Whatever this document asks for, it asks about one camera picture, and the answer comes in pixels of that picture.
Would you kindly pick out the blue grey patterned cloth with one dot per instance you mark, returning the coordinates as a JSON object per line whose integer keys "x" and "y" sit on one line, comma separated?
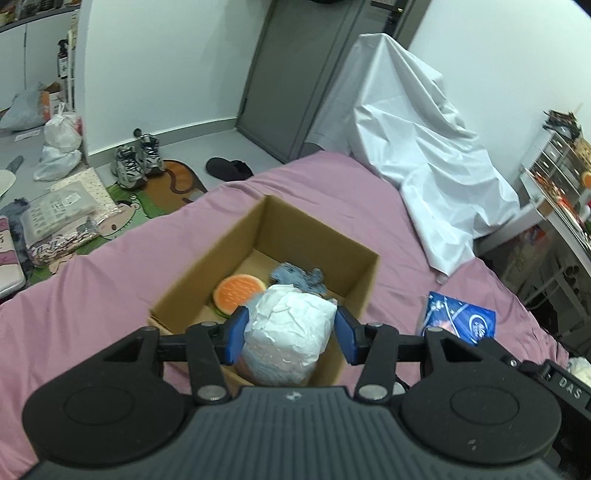
{"x": 295, "y": 276}

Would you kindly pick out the white cloth cover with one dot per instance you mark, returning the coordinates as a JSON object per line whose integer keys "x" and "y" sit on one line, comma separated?
{"x": 415, "y": 152}

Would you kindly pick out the white plastic bundle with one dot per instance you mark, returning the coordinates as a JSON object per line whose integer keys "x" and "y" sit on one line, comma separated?
{"x": 291, "y": 318}

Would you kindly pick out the brown cardboard box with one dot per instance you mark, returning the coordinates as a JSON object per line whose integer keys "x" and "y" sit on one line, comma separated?
{"x": 277, "y": 230}

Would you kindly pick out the grey white sneaker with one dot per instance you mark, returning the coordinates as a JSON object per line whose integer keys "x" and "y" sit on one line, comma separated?
{"x": 151, "y": 154}
{"x": 127, "y": 166}

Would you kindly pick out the white plastic bag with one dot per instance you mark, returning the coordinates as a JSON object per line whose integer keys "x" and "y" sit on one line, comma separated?
{"x": 62, "y": 129}
{"x": 57, "y": 164}

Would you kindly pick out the grey door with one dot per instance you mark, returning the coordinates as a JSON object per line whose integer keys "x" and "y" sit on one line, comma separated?
{"x": 295, "y": 78}

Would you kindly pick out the dark spray bottle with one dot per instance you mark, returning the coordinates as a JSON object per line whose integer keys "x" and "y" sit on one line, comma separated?
{"x": 63, "y": 60}

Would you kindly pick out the patterned fabric package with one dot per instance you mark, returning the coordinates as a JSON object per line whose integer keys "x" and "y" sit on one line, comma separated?
{"x": 60, "y": 247}

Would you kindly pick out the polka dot package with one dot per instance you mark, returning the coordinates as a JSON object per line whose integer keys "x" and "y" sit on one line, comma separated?
{"x": 87, "y": 187}

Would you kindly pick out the black slipper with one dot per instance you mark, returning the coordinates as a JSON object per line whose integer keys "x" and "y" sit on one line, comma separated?
{"x": 228, "y": 169}

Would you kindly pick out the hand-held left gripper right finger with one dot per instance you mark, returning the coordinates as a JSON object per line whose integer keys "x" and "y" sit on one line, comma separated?
{"x": 347, "y": 337}

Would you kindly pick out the grey plastic bag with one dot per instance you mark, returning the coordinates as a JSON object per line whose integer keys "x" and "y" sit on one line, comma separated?
{"x": 21, "y": 110}

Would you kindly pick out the printed paper bag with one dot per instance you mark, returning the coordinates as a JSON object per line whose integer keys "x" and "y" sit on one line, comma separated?
{"x": 524, "y": 258}

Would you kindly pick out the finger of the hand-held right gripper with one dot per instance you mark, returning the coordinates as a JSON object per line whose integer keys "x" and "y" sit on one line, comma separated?
{"x": 505, "y": 353}

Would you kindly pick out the rolled paper tubes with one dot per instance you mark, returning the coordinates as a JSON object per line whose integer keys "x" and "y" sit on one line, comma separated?
{"x": 573, "y": 274}

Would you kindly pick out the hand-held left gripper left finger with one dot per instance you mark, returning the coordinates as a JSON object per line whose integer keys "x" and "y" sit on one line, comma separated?
{"x": 236, "y": 337}

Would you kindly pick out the small orange cardboard box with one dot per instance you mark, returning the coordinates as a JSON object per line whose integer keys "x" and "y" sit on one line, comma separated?
{"x": 51, "y": 99}

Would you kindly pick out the cartoon floor mat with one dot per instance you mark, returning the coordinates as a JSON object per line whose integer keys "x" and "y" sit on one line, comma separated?
{"x": 161, "y": 198}

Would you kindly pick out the small drawer organizer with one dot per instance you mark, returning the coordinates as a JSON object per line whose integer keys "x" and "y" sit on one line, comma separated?
{"x": 558, "y": 159}

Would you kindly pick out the pink bed sheet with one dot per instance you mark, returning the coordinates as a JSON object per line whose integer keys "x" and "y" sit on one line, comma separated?
{"x": 92, "y": 286}

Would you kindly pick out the grey flat package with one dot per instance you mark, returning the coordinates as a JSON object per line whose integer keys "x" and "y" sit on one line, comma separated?
{"x": 57, "y": 214}

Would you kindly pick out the cluttered shelf unit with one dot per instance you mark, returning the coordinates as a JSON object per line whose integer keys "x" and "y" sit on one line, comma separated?
{"x": 568, "y": 230}

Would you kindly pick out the blue tissue packet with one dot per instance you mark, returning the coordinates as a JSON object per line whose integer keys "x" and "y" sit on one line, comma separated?
{"x": 461, "y": 318}

